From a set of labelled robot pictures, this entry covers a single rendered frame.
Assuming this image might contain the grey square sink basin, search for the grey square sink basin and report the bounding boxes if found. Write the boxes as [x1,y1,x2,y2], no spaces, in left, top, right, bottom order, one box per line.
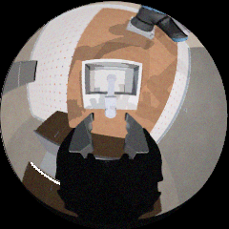
[82,59,142,110]

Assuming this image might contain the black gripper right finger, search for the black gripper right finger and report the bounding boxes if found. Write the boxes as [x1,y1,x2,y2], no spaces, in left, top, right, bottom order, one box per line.
[123,113,163,182]

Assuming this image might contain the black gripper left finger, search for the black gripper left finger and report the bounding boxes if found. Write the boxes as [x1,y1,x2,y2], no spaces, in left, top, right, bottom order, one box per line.
[55,113,94,180]

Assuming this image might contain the grey mixer tap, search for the grey mixer tap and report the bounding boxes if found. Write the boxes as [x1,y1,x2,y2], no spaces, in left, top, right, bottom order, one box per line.
[104,79,116,118]

